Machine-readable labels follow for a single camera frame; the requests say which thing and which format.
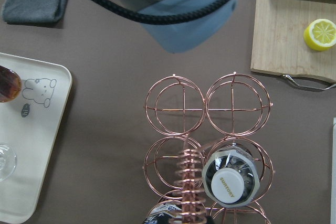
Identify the bamboo cutting board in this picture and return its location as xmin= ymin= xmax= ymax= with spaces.
xmin=250 ymin=0 xmax=335 ymax=90

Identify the half lemon slice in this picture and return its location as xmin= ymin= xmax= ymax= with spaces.
xmin=303 ymin=19 xmax=335 ymax=51

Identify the cream rabbit tray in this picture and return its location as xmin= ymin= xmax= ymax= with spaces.
xmin=1 ymin=53 xmax=72 ymax=223

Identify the clear wine glass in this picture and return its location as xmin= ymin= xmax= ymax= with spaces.
xmin=1 ymin=143 xmax=17 ymax=182

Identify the copper wire bottle basket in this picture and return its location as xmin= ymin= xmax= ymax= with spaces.
xmin=143 ymin=72 xmax=274 ymax=223

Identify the tea bottle white cap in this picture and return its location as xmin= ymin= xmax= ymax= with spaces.
xmin=1 ymin=66 xmax=22 ymax=103

